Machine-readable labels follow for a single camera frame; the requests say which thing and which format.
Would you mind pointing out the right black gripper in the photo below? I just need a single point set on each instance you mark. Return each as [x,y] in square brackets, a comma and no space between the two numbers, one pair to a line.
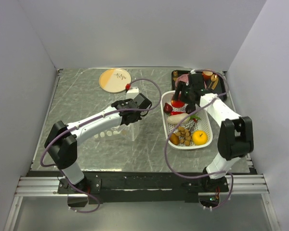
[178,88]

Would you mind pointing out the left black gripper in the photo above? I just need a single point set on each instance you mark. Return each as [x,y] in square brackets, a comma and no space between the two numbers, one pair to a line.
[127,101]

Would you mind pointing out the red apple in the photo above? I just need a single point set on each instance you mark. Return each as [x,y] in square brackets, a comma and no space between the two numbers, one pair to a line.
[177,103]

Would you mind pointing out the red chili pepper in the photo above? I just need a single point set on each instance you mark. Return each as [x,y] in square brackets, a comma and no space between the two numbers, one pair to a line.
[173,113]

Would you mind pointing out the white radish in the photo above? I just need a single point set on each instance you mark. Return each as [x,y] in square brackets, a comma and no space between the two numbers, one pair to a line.
[182,118]

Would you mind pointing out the clear dotted zip bag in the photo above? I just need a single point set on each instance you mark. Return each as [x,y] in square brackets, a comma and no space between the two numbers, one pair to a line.
[128,132]

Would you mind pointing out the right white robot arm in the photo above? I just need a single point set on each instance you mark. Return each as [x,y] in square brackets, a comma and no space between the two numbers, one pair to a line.
[236,132]

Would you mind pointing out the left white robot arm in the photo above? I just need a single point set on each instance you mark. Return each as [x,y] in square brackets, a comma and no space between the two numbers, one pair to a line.
[63,139]

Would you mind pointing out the pink dotted plate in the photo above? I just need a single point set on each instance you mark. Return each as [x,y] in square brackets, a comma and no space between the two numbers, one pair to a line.
[182,78]

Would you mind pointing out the gold fork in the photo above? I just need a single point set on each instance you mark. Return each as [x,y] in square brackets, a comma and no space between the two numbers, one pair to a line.
[175,76]

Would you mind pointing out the orange cup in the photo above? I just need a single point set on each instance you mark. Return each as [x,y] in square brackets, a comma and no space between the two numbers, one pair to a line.
[207,75]

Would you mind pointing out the white perforated basket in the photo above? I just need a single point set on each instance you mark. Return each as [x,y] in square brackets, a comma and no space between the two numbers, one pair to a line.
[203,123]

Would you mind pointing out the black serving tray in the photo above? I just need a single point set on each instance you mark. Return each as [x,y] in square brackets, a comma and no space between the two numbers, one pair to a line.
[220,88]

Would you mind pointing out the gold spoon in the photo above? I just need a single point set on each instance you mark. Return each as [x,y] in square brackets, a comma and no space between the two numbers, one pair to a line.
[214,81]

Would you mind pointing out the orange cream round plate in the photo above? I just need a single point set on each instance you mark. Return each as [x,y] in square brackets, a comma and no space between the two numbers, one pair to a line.
[114,80]

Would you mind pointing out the brown longan bunch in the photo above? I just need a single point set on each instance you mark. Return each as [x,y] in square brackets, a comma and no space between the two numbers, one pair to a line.
[185,133]

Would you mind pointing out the brown kiwi fruit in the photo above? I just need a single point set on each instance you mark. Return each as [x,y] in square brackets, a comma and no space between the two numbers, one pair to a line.
[174,139]

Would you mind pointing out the yellow apple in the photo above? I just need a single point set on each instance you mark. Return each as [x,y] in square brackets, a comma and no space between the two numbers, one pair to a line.
[199,137]

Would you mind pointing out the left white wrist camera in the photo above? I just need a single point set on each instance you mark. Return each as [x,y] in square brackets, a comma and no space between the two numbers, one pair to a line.
[131,92]

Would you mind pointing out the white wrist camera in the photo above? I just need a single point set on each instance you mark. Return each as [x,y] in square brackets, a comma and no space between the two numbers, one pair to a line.
[193,73]
[131,92]

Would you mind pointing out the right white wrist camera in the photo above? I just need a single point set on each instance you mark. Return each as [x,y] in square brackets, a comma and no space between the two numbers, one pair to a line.
[193,73]

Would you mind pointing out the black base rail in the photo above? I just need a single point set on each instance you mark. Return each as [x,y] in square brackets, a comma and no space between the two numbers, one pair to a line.
[117,187]

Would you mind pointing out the aluminium frame rail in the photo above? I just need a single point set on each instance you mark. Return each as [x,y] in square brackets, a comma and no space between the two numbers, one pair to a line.
[48,186]

